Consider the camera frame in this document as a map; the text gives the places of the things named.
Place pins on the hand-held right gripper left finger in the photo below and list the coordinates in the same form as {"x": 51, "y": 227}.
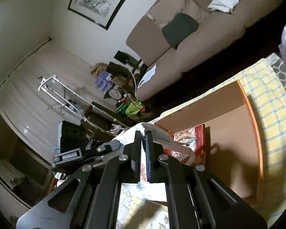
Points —
{"x": 137, "y": 152}

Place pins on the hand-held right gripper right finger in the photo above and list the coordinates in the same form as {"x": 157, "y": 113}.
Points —
{"x": 147, "y": 157}

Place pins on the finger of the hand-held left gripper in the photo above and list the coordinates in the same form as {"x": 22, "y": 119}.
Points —
{"x": 102, "y": 149}

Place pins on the round floral fan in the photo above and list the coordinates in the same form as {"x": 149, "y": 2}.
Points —
{"x": 157, "y": 219}

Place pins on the orange cardboard box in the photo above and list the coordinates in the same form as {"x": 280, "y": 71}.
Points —
{"x": 228, "y": 124}

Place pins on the black boxy appliance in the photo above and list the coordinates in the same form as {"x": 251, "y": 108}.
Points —
{"x": 71, "y": 136}

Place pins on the dark wooden bench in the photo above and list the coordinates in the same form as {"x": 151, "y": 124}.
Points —
{"x": 102, "y": 116}

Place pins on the green bag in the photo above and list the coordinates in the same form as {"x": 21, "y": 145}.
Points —
{"x": 131, "y": 108}

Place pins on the white curtain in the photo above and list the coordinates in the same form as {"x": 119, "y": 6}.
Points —
{"x": 38, "y": 114}

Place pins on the red printed packet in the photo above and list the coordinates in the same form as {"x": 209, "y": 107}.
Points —
{"x": 197, "y": 136}

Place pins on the dark wooden cabinet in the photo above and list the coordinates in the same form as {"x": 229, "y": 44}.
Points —
{"x": 14, "y": 162}

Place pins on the purple gloves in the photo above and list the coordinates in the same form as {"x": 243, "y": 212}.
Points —
{"x": 103, "y": 82}

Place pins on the white paper sheets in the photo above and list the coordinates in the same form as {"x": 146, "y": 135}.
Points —
{"x": 147, "y": 76}

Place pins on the dark side table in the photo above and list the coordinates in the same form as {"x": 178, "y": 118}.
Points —
{"x": 119, "y": 71}

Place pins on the white clothes rack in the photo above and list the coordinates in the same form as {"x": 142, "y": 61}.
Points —
{"x": 47, "y": 79}

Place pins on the small black speaker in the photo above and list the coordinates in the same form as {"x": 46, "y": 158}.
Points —
{"x": 121, "y": 56}

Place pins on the dark curtain rod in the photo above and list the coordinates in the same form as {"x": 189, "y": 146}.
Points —
{"x": 38, "y": 48}

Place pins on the beige sofa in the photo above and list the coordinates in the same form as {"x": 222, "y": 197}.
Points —
{"x": 205, "y": 43}

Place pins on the dark green cushion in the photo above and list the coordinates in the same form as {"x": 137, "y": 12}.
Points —
{"x": 180, "y": 29}

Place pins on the yellow checked cloth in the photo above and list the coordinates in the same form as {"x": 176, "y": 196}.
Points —
{"x": 271, "y": 114}

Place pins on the grey patterned blanket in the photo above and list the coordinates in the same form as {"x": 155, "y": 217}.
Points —
{"x": 283, "y": 76}

